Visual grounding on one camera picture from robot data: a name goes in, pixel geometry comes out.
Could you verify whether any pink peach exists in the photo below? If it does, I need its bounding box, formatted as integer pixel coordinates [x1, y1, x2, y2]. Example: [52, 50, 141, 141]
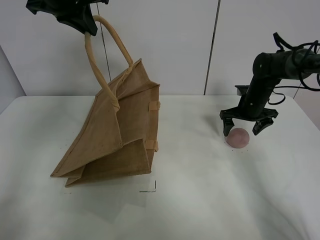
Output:
[225, 128, 250, 149]

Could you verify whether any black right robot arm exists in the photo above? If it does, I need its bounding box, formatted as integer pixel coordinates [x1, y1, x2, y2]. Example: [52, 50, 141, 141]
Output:
[219, 47, 320, 136]

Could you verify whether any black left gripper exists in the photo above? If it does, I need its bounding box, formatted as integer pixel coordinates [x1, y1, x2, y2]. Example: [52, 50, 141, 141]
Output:
[26, 0, 109, 36]

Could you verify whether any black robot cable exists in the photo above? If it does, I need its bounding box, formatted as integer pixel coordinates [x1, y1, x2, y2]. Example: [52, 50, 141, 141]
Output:
[268, 31, 320, 106]

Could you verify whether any brown linen tote bag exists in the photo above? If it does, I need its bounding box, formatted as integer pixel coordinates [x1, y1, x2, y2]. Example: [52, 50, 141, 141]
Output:
[51, 15, 161, 187]

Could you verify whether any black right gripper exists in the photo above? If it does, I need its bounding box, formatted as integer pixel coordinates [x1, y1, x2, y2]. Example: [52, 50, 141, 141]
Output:
[220, 79, 279, 136]

